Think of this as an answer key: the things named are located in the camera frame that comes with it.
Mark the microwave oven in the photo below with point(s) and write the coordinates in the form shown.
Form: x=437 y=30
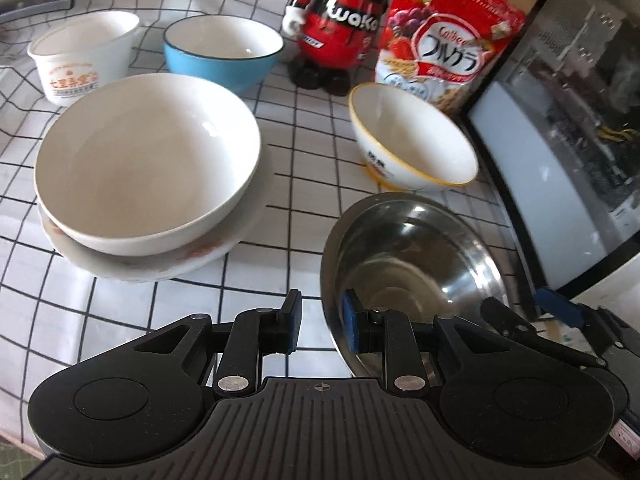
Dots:
x=560 y=125

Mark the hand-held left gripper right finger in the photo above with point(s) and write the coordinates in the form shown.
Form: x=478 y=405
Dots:
x=350 y=325

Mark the white checked tablecloth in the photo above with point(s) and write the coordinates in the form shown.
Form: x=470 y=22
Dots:
x=305 y=160

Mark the white cup with orange print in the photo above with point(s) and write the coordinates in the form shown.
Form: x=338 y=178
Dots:
x=82 y=55

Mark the stainless steel bowl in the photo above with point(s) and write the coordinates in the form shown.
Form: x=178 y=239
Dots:
x=420 y=255

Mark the red cereal bag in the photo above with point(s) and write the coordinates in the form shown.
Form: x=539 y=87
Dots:
x=440 y=30

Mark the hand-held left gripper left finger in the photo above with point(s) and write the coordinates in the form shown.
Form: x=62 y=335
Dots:
x=292 y=325

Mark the large white bowl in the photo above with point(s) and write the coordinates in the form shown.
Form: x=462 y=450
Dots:
x=145 y=160

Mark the blue bowl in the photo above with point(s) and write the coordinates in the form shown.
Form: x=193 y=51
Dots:
x=220 y=62

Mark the white bowl with yellow rim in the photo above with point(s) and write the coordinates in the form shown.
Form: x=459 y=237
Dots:
x=415 y=145

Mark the white plate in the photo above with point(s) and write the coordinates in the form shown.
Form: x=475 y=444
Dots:
x=250 y=205

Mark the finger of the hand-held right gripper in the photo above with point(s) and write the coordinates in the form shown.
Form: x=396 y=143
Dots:
x=530 y=332
x=557 y=306

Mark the red and black toy figure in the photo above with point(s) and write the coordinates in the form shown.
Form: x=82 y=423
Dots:
x=340 y=20

